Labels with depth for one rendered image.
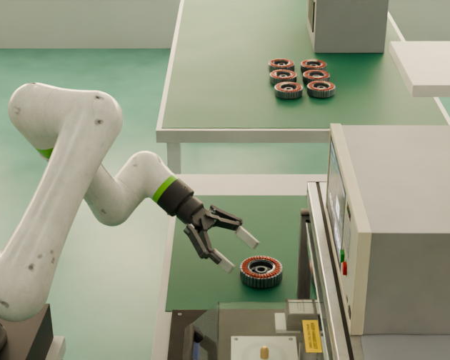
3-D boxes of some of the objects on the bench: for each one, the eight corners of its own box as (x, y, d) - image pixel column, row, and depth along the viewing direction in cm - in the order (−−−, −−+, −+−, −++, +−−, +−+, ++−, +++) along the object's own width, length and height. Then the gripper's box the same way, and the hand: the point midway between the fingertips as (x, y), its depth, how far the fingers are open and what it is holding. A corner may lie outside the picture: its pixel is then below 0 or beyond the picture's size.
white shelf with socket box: (397, 233, 247) (413, 85, 226) (377, 175, 280) (389, 41, 259) (518, 233, 247) (546, 85, 226) (484, 175, 280) (506, 41, 259)
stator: (232, 281, 225) (232, 270, 223) (251, 261, 233) (252, 250, 232) (270, 293, 220) (271, 281, 218) (288, 273, 228) (289, 261, 227)
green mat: (164, 311, 214) (164, 311, 213) (178, 195, 268) (178, 195, 268) (542, 312, 213) (542, 311, 213) (478, 196, 267) (478, 195, 267)
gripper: (202, 195, 241) (260, 245, 238) (153, 234, 222) (214, 288, 219) (213, 178, 237) (272, 228, 234) (164, 216, 218) (227, 271, 214)
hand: (241, 254), depth 226 cm, fingers open, 13 cm apart
